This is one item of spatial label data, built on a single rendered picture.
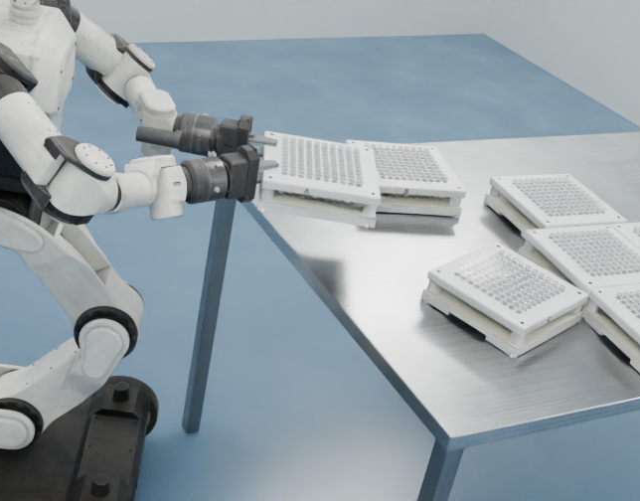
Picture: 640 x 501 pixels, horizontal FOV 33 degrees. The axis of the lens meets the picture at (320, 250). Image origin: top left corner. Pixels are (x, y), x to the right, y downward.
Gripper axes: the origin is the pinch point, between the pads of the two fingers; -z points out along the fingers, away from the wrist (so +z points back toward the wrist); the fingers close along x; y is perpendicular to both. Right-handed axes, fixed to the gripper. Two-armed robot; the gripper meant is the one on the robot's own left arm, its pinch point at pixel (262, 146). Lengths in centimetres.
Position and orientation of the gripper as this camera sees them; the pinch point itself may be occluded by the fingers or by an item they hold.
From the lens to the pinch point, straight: 235.8
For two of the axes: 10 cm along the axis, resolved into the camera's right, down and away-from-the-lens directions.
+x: -1.5, 8.6, 4.9
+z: -9.8, -1.9, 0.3
